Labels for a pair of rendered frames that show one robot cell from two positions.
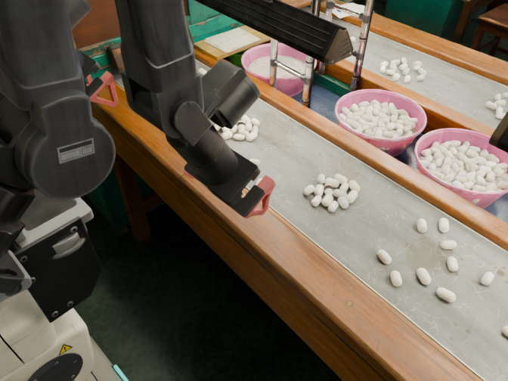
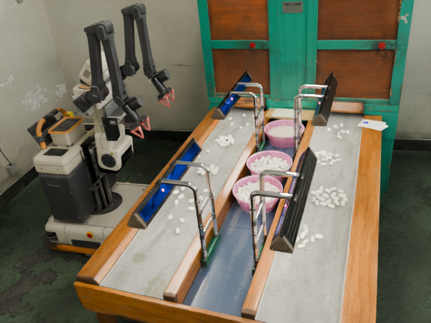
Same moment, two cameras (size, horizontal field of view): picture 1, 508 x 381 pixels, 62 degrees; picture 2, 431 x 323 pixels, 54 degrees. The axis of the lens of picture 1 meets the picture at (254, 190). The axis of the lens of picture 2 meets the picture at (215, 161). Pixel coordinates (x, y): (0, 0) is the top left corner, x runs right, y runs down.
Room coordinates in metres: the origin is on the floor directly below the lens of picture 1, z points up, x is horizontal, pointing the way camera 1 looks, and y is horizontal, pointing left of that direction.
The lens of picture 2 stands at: (-0.17, -2.11, 2.06)
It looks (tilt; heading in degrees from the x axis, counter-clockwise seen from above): 31 degrees down; 63
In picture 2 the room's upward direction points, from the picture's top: 6 degrees counter-clockwise
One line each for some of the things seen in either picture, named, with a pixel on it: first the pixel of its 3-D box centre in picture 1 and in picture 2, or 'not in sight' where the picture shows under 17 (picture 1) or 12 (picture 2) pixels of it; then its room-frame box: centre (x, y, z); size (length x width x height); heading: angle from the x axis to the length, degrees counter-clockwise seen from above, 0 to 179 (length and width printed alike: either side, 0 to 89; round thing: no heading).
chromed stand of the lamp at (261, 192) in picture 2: not in sight; (277, 225); (0.66, -0.99, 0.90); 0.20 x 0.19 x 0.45; 41
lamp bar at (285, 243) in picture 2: not in sight; (296, 192); (0.72, -1.04, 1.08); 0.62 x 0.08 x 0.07; 41
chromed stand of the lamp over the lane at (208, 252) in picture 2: not in sight; (190, 213); (0.40, -0.68, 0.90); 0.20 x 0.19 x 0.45; 41
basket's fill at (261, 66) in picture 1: (277, 74); (284, 136); (1.40, -0.09, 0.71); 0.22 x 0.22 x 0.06
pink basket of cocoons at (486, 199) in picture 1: (461, 171); (257, 195); (0.85, -0.56, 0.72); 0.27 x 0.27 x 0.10
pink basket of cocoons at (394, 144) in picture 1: (376, 125); (269, 168); (1.06, -0.37, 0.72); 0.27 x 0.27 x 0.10
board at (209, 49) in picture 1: (240, 38); (290, 114); (1.56, 0.05, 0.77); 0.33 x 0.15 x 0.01; 131
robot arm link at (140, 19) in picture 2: not in sight; (144, 41); (0.71, 0.40, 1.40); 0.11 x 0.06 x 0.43; 45
